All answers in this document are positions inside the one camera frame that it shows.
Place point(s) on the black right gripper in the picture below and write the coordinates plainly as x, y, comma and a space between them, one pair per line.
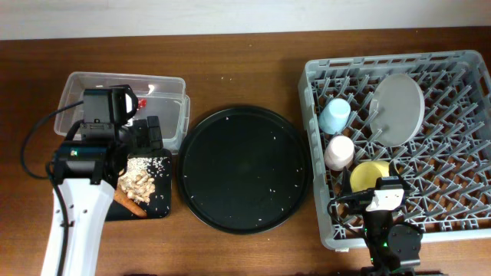
360, 201

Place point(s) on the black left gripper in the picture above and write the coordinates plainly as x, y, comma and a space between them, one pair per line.
147, 141

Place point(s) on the yellow bowl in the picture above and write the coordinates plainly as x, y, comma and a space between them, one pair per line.
365, 175

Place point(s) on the red sauce packet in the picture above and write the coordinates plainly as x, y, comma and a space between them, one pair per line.
142, 103

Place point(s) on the pink plastic cup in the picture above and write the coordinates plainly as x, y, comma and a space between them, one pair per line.
339, 153

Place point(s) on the food scraps pile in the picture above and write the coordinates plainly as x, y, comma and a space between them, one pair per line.
139, 182

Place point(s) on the orange carrot piece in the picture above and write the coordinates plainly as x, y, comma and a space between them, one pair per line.
121, 198

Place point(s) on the light blue plastic cup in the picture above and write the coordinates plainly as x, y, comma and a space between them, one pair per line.
334, 116

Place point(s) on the pale grey plate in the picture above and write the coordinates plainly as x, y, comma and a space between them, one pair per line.
398, 108

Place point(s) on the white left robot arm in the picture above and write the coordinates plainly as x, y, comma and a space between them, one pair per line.
84, 171

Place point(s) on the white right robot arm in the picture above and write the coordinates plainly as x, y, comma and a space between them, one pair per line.
393, 246

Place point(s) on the clear plastic waste bin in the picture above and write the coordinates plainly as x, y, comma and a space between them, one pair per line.
164, 97

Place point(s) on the grey dishwasher rack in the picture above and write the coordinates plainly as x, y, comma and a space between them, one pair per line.
447, 163

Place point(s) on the black rectangular tray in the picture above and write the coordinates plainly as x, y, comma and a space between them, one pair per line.
160, 206

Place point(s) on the round black serving tray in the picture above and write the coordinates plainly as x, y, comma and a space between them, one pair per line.
244, 170

